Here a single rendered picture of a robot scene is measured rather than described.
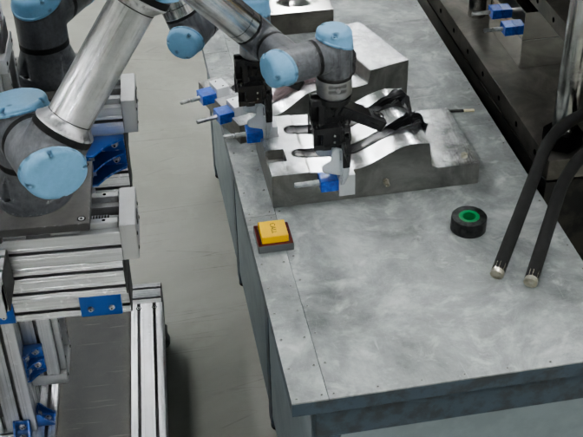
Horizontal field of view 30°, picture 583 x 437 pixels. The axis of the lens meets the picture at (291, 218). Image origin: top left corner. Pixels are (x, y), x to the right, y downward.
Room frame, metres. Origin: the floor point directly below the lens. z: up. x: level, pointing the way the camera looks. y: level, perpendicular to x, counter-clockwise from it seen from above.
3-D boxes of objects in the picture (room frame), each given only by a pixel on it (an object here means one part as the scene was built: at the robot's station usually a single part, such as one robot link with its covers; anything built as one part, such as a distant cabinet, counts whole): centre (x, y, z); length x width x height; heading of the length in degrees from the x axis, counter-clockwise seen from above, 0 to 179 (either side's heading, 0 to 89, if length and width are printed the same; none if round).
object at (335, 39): (1.98, -0.09, 1.25); 0.09 x 0.08 x 0.11; 119
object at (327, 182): (1.98, -0.07, 0.93); 0.13 x 0.05 x 0.05; 100
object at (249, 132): (2.25, 0.10, 0.89); 0.13 x 0.05 x 0.05; 99
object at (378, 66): (2.57, -0.04, 0.85); 0.50 x 0.26 x 0.11; 117
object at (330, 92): (1.98, -0.10, 1.17); 0.08 x 0.08 x 0.05
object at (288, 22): (3.02, -0.03, 0.83); 0.20 x 0.15 x 0.07; 100
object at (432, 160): (2.23, -0.18, 0.87); 0.50 x 0.26 x 0.14; 100
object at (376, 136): (2.24, -0.17, 0.92); 0.35 x 0.16 x 0.09; 100
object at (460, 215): (1.97, -0.40, 0.82); 0.08 x 0.08 x 0.04
